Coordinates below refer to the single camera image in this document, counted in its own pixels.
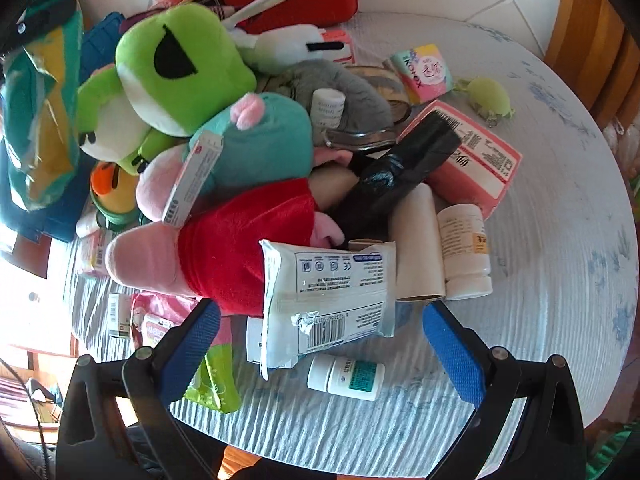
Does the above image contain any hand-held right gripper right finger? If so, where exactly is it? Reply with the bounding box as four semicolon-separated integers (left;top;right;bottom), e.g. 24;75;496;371
421;301;587;480

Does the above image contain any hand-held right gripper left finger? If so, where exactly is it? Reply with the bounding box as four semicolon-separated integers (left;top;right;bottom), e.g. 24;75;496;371
56;298;223;480

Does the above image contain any pink pig plush red dress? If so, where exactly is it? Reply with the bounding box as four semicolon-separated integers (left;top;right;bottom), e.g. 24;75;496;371
105;150;346;318

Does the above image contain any white wet wipes packet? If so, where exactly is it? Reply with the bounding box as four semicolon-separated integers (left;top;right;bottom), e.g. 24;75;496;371
257;239;398;381

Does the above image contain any large pink box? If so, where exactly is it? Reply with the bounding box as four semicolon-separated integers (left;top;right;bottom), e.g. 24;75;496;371
400;100;523;221

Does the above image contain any teal plush toy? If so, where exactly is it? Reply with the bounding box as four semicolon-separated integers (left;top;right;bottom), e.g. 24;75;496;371
187;92;316;211

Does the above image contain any green frog plush toy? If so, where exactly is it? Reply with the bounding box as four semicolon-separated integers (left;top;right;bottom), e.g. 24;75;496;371
75;2;258;176

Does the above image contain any bright green packet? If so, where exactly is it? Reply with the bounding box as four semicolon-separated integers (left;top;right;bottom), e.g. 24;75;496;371
182;342;241;413

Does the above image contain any pink printed packet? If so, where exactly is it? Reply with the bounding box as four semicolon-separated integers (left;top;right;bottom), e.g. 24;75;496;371
130;292;233;351

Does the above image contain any small white box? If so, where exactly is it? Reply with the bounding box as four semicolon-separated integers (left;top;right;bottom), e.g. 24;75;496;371
107;292;133;338

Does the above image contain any large white pill bottle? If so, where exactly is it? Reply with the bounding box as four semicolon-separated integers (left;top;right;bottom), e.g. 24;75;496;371
437;205;493;301

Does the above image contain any small green-label pill bottle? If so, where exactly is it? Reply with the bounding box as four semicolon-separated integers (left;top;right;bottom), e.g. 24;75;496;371
306;354;386;402

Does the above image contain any pink striped packet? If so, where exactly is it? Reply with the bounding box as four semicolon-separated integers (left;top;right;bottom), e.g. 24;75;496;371
75;227;116;278

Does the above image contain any grey bed sheet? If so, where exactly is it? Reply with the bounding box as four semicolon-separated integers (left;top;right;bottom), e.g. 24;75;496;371
70;10;628;466

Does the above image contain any white medicine box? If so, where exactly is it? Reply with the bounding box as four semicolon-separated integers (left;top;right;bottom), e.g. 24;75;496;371
162;130;223;228

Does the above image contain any green parrot plush toy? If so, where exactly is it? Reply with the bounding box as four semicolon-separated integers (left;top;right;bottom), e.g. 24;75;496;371
90;160;143;226

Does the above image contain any black bag roll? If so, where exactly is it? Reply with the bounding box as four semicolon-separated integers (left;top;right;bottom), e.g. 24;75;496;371
330;110;463;241

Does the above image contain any small white bottle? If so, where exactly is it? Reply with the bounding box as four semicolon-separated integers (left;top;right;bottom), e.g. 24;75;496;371
310;89;346;128

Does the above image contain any clear tape roll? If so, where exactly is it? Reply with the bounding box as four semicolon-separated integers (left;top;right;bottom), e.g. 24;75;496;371
345;64;413;123

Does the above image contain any green yellow snack bag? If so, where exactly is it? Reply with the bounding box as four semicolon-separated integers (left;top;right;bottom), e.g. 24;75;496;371
0;0;86;211

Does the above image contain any grey plush toy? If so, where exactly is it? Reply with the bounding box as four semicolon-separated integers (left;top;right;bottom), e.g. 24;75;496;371
257;60;393;141

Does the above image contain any colourful tissue pack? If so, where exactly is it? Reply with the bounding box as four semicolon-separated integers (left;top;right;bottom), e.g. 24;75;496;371
382;44;456;103

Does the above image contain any white plush toy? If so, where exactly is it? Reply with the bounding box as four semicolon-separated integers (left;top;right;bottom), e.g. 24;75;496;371
222;0;348;73

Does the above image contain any black gift box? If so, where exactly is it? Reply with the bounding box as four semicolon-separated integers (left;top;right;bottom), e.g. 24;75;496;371
180;0;236;18

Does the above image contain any small green plush keychain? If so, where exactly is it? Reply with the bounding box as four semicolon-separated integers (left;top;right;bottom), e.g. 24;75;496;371
452;76;516;128

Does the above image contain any wooden headboard frame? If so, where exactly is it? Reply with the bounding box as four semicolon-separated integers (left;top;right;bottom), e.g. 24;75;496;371
542;0;640;126

